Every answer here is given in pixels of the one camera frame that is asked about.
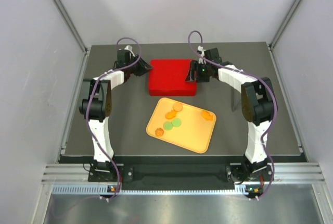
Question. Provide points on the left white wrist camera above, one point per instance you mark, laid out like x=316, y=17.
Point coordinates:
x=130, y=49

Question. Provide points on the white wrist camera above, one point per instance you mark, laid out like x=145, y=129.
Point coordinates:
x=130, y=49
x=200, y=51

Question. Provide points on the orange fish cookie right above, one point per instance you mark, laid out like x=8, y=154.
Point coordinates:
x=207, y=115

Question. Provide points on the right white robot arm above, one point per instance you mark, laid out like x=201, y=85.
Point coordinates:
x=258, y=103

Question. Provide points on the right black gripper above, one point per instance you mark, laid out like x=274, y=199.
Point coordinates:
x=194, y=67

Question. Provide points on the green round cookie left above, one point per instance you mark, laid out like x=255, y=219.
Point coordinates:
x=167, y=126

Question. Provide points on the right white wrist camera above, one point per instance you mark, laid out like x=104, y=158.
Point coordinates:
x=200, y=51

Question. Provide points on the red lid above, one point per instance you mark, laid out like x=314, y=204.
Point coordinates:
x=169, y=74

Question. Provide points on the green round cookie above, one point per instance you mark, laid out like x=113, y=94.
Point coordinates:
x=176, y=122
x=167, y=126

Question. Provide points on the orange swirl cookie left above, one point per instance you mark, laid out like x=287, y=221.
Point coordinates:
x=159, y=132

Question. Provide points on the green round cookie right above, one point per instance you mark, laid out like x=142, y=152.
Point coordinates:
x=176, y=122

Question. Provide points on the red compartment box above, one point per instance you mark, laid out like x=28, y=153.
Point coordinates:
x=172, y=92

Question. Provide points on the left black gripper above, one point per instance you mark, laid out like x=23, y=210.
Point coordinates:
x=143, y=67

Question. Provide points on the orange fish cookie left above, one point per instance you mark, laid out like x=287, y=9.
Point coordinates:
x=170, y=115

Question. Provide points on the yellow tray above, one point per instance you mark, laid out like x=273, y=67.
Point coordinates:
x=194, y=134

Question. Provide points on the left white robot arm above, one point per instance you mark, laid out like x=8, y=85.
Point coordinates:
x=95, y=104

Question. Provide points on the orange fish cookie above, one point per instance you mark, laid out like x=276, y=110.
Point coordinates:
x=207, y=115
x=170, y=115

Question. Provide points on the tan round cookie top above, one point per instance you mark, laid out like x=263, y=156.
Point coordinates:
x=177, y=107

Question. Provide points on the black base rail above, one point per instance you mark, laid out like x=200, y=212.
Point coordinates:
x=171, y=173

